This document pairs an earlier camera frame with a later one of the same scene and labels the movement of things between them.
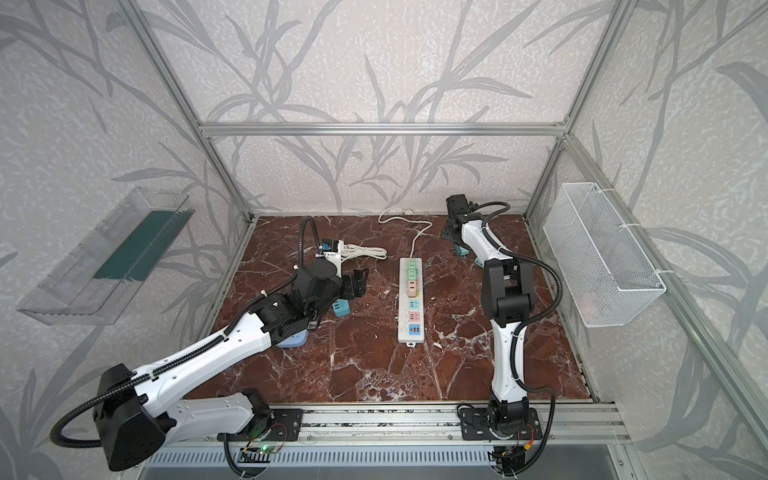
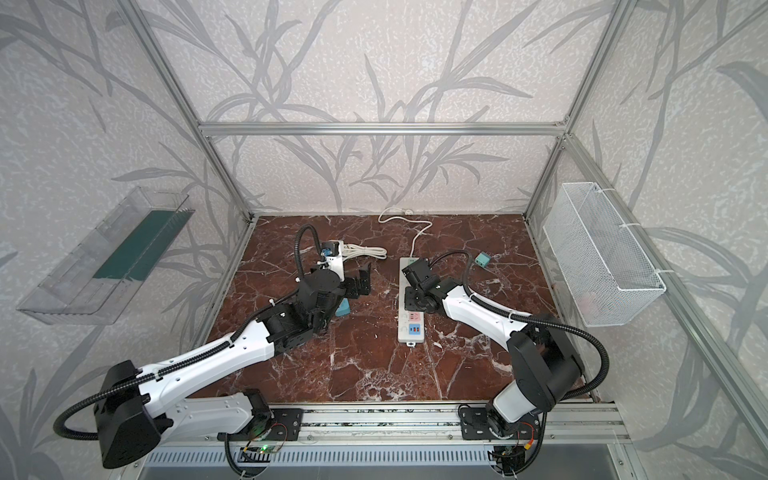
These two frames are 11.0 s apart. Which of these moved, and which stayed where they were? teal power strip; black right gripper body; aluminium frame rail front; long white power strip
Moved: black right gripper body
Stayed: long white power strip; aluminium frame rail front; teal power strip
